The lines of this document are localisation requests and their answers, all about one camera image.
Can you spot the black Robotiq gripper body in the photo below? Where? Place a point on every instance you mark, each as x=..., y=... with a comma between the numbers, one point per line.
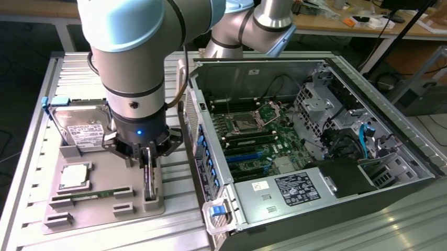
x=139, y=130

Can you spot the expansion card with metal bracket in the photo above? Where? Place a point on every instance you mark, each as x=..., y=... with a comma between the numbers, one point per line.
x=151, y=183

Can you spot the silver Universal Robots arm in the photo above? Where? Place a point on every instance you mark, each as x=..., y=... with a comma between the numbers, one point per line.
x=132, y=65

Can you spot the blue card retainer clips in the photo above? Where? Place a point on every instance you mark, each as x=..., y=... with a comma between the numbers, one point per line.
x=206, y=157

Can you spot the hard disk drive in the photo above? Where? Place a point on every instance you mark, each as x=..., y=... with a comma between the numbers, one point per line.
x=80, y=130

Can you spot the grey plastic parts rack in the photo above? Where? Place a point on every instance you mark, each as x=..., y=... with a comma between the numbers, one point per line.
x=104, y=183

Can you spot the silver CPU chip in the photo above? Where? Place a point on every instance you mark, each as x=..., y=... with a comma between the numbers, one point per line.
x=74, y=176

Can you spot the green RAM stick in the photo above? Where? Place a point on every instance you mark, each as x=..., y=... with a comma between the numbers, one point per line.
x=94, y=195

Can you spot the thin metal locking lever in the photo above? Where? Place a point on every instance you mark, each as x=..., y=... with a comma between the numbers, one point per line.
x=228, y=105

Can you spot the CPU socket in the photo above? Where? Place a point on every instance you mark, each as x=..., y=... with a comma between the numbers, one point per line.
x=242, y=123

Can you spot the black RAM stick white label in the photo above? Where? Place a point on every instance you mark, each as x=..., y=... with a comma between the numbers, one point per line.
x=247, y=142

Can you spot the blue expansion slot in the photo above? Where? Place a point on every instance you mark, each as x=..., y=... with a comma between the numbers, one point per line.
x=246, y=157

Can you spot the black RAM slot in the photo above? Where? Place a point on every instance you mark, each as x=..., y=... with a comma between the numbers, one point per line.
x=238, y=105

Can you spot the black expansion slot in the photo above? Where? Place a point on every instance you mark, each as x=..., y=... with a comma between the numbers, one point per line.
x=250, y=173

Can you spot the blue case latch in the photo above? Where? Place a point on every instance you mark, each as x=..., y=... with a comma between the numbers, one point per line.
x=216, y=211

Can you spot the green motherboard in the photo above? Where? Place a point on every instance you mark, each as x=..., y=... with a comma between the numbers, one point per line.
x=286, y=141

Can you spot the silver power supply unit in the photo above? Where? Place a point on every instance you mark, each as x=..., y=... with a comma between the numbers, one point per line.
x=266, y=206

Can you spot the silver metal disk bay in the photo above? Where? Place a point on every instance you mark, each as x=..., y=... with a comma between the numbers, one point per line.
x=314, y=104

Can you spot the black plastic shroud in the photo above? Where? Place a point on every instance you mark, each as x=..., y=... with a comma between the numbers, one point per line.
x=349, y=180

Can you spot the open black PC case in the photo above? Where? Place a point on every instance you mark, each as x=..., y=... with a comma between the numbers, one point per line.
x=385, y=209

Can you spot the white and black device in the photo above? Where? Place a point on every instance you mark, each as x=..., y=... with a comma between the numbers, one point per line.
x=374, y=22

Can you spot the dark grey cabinet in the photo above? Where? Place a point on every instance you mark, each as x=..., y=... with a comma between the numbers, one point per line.
x=430, y=102

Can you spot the black tripod pole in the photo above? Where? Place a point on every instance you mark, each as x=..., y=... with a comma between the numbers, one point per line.
x=397, y=36

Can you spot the black monitor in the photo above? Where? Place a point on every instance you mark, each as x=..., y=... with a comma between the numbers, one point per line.
x=402, y=4

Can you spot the wooden desk white frame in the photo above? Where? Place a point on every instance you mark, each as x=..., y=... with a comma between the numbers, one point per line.
x=35, y=9
x=371, y=32

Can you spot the grey vented metal bracket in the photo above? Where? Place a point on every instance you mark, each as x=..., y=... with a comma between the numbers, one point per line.
x=382, y=175

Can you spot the aluminium profile frame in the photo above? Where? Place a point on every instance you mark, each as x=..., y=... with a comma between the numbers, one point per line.
x=425, y=66

